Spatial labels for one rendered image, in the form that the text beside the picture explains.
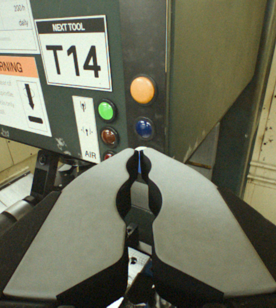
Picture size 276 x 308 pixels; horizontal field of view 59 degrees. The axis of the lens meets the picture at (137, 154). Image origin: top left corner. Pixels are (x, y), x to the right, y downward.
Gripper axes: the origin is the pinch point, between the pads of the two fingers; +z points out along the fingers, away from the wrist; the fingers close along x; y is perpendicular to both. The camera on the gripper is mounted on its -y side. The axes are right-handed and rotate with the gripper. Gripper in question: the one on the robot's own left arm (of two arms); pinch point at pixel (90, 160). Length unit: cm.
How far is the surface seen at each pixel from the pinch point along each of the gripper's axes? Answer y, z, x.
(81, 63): -29.4, -20.7, 21.8
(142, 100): -26.5, -21.5, 29.7
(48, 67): -28.8, -20.8, 16.4
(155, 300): 18.0, -16.2, 27.5
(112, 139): -21.4, -21.5, 25.3
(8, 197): 62, 18, -93
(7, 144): 33, 33, -100
